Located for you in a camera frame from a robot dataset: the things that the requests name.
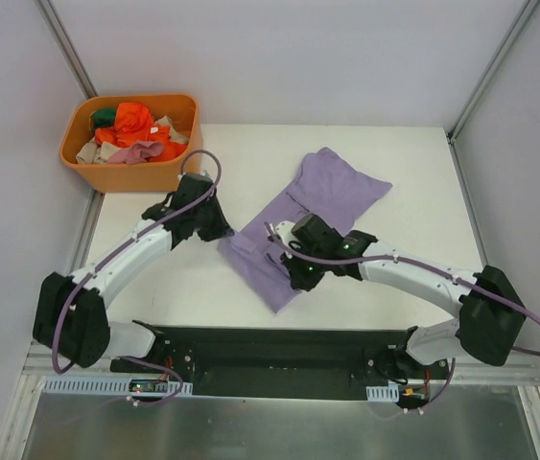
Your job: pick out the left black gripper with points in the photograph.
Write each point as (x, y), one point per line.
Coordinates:
(213, 222)

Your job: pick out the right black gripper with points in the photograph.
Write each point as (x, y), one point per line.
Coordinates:
(293, 267)

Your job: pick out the purple t shirt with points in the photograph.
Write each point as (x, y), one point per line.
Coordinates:
(325, 185)

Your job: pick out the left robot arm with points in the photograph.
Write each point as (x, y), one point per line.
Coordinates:
(71, 314)

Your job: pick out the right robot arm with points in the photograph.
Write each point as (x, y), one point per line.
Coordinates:
(482, 325)

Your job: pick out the orange plastic bin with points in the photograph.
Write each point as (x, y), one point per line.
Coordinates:
(182, 109)

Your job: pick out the pink t shirt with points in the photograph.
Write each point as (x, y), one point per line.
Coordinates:
(139, 152)

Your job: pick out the orange t shirt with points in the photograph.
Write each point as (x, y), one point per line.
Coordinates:
(131, 118)

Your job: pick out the beige t shirt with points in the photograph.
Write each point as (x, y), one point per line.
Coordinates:
(99, 149)

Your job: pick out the green t shirt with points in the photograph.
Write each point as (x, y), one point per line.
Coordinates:
(103, 117)

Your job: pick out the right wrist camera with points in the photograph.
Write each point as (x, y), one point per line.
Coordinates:
(281, 232)

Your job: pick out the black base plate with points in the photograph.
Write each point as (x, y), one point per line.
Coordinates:
(284, 364)

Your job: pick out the right white cable duct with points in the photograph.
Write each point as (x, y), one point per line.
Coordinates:
(383, 394)

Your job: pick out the white cable duct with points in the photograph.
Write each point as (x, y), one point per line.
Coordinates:
(147, 388)
(383, 394)

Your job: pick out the left white cable duct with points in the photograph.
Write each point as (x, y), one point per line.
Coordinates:
(147, 388)

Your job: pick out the left aluminium frame post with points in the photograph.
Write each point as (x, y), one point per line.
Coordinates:
(56, 26)

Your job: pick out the aluminium frame post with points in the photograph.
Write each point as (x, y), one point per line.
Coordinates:
(515, 30)
(56, 26)

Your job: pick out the right aluminium frame post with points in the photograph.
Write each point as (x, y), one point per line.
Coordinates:
(515, 30)

